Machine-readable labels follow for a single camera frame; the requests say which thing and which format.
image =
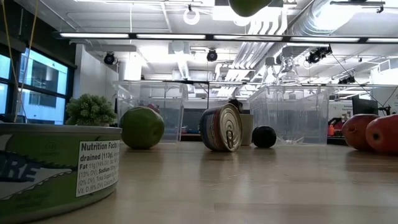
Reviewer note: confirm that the green label tuna can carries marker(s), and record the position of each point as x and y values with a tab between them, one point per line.
46	174

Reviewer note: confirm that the blue label tin can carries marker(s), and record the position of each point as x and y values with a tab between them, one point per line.
220	127

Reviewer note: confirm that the long ceiling light strip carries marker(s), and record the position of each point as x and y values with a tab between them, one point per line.
171	36

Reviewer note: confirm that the dark red mango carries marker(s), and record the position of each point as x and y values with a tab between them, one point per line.
384	133

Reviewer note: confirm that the green apple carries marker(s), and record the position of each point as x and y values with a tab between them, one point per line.
248	7
141	127

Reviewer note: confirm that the black ceiling spotlight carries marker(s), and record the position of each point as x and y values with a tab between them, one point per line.
109	58
212	55

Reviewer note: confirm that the clear plastic bin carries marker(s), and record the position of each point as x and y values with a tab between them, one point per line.
174	102
289	115

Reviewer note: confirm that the silver ventilation duct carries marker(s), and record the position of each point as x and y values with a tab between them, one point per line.
323	15

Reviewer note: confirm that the black monitor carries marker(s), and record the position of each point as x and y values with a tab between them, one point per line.
365	106

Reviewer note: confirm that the grey plastic bin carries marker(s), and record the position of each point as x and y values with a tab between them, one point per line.
247	130

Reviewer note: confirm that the red orange mango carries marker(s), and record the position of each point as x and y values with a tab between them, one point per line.
354	130

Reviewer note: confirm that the green potted plant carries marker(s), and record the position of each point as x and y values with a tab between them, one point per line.
90	109

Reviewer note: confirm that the black spotlight cluster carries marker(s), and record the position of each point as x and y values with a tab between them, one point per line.
317	55

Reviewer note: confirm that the small black spotlight pair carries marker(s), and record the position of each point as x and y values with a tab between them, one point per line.
346	80

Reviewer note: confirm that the black plum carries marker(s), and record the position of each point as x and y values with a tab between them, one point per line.
263	137

